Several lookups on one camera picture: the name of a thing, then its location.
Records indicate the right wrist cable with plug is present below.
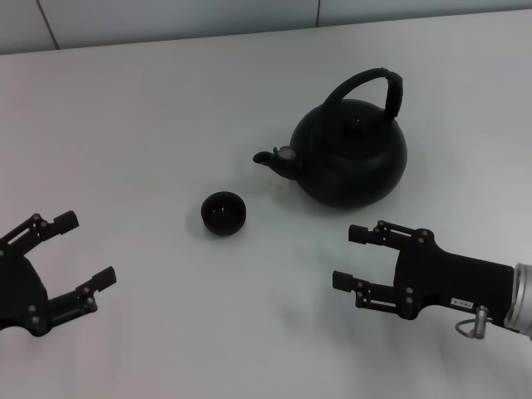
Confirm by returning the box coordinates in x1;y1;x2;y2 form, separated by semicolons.
454;305;491;340

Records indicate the black cast iron teapot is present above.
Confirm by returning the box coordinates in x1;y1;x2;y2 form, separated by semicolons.
252;67;409;211

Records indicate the small dark teacup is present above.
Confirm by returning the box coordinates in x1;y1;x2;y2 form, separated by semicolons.
200;190;247;237

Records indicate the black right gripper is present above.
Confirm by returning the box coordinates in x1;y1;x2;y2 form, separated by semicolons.
332;219;517;328

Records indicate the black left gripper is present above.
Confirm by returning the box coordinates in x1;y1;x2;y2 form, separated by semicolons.
0;210;118;338

